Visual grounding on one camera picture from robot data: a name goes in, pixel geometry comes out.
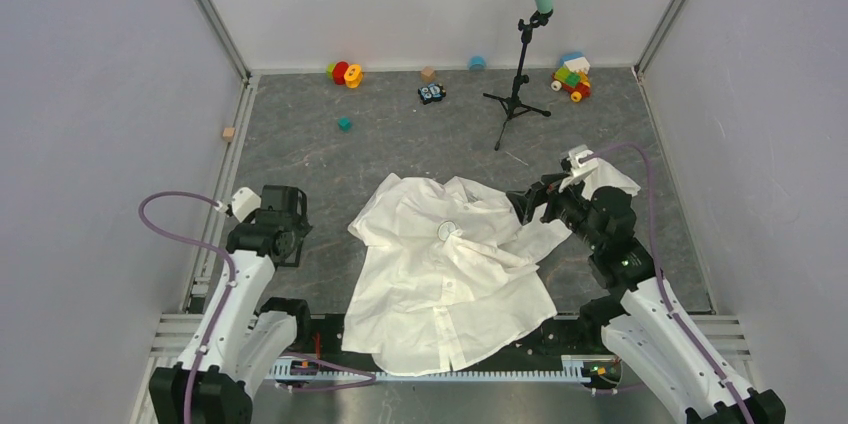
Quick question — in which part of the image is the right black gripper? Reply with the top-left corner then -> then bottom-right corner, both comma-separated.
505,170 -> 604,252

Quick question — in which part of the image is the white button shirt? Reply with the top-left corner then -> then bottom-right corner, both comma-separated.
341,157 -> 643,378

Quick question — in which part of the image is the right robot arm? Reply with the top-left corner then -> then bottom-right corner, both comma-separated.
507,174 -> 787,423

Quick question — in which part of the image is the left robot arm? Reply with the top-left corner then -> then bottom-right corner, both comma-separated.
148,185 -> 314,423

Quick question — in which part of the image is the black tripod stand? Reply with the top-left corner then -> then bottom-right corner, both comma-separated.
483,11 -> 553,151

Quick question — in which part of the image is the teal small cube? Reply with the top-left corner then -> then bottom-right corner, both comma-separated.
338,118 -> 352,132

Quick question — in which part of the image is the colourful brick toy car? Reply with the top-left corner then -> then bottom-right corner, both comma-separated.
550,66 -> 592,103

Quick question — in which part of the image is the blue white brick block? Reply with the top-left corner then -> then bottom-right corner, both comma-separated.
559,52 -> 591,73

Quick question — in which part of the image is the blue cylinder block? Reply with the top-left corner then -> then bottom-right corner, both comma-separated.
467,55 -> 487,71

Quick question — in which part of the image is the small black toy car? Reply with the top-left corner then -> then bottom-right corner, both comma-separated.
417,83 -> 446,105

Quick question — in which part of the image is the brown wooden cube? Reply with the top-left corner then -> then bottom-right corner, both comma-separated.
420,66 -> 436,83

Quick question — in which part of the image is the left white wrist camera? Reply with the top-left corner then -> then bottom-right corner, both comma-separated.
226,187 -> 261,223

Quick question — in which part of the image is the small wooden block on rail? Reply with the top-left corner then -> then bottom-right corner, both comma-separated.
221,127 -> 236,143

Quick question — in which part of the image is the red yellow ring toy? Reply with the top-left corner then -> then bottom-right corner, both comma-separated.
325,61 -> 364,89

